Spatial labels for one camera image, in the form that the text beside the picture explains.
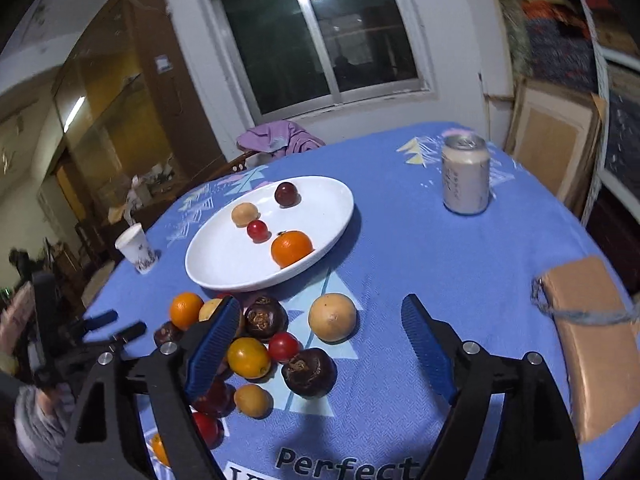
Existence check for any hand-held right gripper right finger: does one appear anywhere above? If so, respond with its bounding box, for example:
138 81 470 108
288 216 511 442
400 294 586 480

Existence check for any sliding glass window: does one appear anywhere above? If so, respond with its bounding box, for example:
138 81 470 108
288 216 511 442
197 0 433 128

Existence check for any white printed paper cup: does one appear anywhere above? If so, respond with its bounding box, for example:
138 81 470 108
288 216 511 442
114 224 160 275

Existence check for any shelf of packed goods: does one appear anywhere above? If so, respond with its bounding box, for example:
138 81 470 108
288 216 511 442
520 0 601 91

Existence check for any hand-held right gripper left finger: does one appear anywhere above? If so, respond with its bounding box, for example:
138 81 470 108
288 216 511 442
52 295 243 480

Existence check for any spotted small orange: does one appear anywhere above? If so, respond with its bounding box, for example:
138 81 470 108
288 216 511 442
149 432 171 468

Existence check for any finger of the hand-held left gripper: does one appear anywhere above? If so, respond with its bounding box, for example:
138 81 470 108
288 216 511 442
70 310 119 335
92 322 147 356

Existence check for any small dark brown water chestnut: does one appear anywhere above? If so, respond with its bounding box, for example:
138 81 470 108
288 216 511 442
153 321 185 348

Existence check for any tall wooden cabinet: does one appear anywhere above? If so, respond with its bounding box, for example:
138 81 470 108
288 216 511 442
50 0 228 221

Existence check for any small tan round fruit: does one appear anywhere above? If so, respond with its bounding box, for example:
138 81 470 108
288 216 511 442
233 384 274 419
198 298 223 323
231 202 260 227

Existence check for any yellow-orange round fruit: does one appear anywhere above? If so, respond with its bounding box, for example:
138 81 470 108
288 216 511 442
227 337 272 380

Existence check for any large tan round fruit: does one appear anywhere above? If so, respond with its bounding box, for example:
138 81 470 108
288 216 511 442
308 293 359 345

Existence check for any purple cloth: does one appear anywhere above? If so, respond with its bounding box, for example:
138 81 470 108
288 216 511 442
236 121 326 157

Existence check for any white oval plate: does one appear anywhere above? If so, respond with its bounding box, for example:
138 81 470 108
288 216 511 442
185 176 355 292

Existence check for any wooden chair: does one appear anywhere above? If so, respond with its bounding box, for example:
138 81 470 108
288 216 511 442
207 149 261 181

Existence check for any blue printed tablecloth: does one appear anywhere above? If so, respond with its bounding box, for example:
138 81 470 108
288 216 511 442
82 121 633 480

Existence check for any stone-patterned board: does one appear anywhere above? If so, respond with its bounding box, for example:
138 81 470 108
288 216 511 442
487 0 533 78

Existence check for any cluttered low wooden sideboard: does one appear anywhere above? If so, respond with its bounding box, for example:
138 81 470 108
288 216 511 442
75 160 201 261

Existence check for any dark red plum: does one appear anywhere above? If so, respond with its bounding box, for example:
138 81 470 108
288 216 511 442
192 377 237 418
274 181 301 208
192 411 225 450

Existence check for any person's left hand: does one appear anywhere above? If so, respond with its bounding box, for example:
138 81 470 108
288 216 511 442
0 287 37 376

